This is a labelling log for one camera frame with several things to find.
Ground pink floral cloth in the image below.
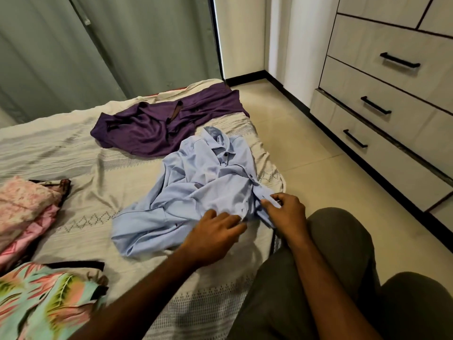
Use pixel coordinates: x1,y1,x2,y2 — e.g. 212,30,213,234
0,175,63,252

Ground plain pink cloth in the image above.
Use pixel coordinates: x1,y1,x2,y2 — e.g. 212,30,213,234
0,204,61,270

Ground person's olive trousers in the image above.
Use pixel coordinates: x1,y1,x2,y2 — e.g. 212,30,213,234
226,207,453,340

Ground person's left hand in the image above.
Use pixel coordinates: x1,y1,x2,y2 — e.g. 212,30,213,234
180,209,247,269

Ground person's right hand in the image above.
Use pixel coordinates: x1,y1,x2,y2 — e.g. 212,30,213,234
261,193,312,246

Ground person's right forearm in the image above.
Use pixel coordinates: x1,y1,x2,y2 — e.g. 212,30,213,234
283,234,383,340

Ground grey-green curtain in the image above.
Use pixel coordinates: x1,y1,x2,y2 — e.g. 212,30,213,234
0,0,222,125

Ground beige patterned bed sheet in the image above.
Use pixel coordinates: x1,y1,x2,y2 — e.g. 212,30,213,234
0,78,287,340

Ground light blue button-up shirt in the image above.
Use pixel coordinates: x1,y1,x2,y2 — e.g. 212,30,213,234
111,126,284,259

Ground black cloth strip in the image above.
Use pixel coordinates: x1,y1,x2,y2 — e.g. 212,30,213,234
45,260,106,272

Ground person's left forearm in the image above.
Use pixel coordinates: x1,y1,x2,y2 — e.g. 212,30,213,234
69,249,199,340

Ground black drawer handle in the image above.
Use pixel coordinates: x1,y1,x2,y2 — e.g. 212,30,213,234
360,96,392,115
343,129,369,149
380,52,421,69

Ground tropical leaf print garment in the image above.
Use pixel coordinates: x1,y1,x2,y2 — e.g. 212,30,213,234
0,262,109,340

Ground purple garment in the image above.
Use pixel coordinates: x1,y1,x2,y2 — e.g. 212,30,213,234
90,82,250,158

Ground black vertical frame post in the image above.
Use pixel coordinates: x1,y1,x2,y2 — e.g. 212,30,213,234
207,0,226,82

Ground light wood drawer cabinet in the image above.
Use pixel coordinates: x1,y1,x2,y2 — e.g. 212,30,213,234
310,0,453,223

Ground dark patterned cloth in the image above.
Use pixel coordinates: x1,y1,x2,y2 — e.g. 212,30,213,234
28,178,72,207

